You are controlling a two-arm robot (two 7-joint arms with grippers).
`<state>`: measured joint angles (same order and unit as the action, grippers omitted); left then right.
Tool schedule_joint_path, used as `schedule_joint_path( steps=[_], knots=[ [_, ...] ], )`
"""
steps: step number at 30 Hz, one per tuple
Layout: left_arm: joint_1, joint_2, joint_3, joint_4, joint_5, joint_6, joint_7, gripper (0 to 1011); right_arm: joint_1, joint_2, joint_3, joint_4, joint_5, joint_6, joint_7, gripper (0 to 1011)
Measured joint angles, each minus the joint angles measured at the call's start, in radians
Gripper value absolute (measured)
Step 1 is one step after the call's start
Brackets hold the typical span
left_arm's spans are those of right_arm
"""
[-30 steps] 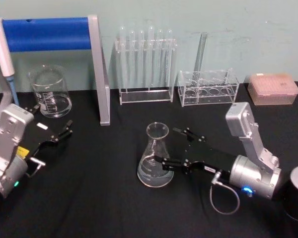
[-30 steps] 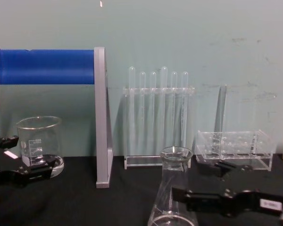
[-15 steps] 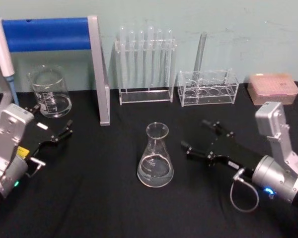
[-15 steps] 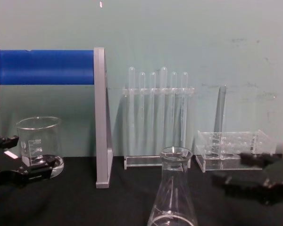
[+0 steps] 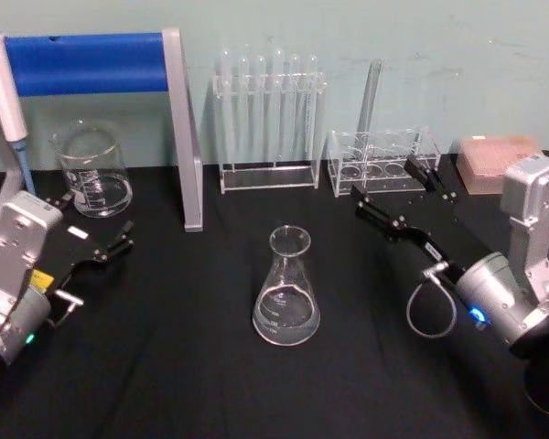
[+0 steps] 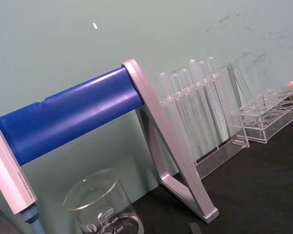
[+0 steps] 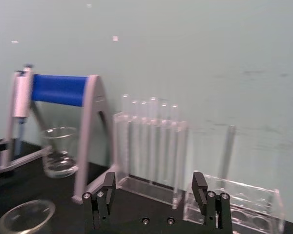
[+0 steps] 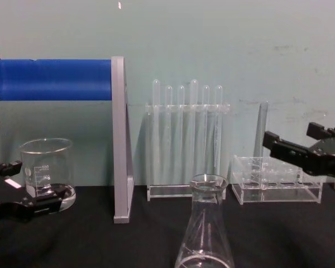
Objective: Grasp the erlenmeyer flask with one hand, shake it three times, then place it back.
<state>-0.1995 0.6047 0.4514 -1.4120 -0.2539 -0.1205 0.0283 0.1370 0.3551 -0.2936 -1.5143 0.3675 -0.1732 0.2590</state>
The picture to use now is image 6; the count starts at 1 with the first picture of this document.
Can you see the silver pipette stand blue bar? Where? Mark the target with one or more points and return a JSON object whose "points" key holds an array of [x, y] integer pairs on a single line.
{"points": [[70, 114]]}

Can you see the clear plastic test tube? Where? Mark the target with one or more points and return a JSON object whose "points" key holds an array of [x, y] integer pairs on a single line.
{"points": [[203, 72], [186, 79], [177, 85], [166, 85], [213, 67], [194, 70]]}

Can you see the silver pipette with blue shaft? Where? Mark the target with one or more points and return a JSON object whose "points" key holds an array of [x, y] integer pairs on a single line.
{"points": [[7, 165]]}

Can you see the low clear acrylic tube rack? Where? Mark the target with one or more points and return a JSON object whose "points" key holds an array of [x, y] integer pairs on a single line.
{"points": [[271, 117]]}

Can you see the black table cloth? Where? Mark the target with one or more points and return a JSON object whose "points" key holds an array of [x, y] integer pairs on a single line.
{"points": [[254, 195]]}

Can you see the clear glass beaker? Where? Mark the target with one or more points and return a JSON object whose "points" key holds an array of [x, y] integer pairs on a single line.
{"points": [[100, 214]]}

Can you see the dark grey strip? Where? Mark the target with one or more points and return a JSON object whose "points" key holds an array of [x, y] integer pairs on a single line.
{"points": [[195, 229]]}

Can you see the clear acrylic test tube rack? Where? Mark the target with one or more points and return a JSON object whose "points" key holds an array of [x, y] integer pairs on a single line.
{"points": [[236, 97]]}

